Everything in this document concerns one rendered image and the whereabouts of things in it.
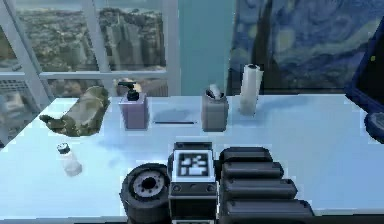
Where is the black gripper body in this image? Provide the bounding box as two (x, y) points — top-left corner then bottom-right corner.
(119, 162), (172, 224)

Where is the clear salt shaker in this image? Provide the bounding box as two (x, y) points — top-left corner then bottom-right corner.
(56, 142), (83, 177)

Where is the purple soap dispenser bottle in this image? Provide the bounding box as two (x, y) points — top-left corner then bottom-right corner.
(117, 81), (150, 131)

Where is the olive green crumpled cloth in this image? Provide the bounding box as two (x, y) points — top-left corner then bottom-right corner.
(39, 85), (111, 138)

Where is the grey tissue box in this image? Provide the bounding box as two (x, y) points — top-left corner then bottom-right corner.
(200, 83), (230, 133)

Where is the white paper towel roll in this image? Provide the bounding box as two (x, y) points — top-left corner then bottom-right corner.
(238, 63), (264, 117)

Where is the white framed window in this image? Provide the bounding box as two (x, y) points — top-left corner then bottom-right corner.
(0, 0), (182, 148)

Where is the blue swirl wall painting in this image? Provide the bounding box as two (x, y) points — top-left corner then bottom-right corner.
(226, 0), (384, 96)

